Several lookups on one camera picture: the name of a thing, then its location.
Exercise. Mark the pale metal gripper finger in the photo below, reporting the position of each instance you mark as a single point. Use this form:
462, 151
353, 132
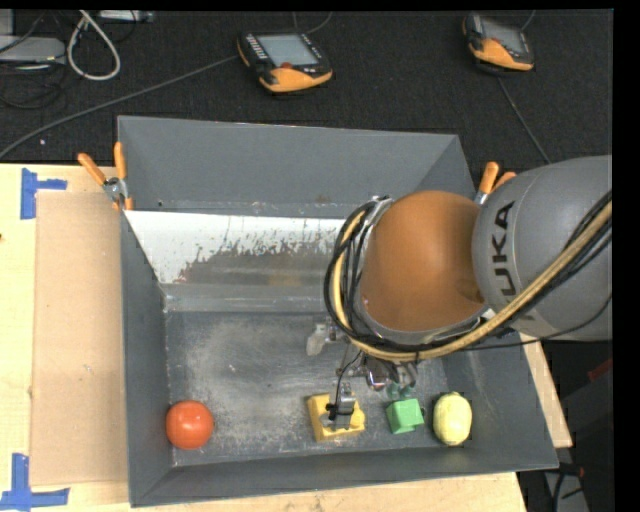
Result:
344, 413
320, 338

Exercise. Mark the yellow toy cheese wedge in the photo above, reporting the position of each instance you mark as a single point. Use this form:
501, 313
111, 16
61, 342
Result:
320, 430

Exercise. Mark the green toy block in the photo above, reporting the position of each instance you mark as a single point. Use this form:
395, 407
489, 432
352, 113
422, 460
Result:
404, 416

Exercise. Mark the grey metal bin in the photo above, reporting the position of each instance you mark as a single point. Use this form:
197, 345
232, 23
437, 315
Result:
250, 360

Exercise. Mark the yellow toy lemon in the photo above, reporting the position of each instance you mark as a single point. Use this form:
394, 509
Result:
452, 419

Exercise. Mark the red-orange toy tomato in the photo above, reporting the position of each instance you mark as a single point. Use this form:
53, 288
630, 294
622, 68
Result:
189, 425

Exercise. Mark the brown cardboard board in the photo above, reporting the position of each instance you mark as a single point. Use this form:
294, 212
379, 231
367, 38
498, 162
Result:
75, 325

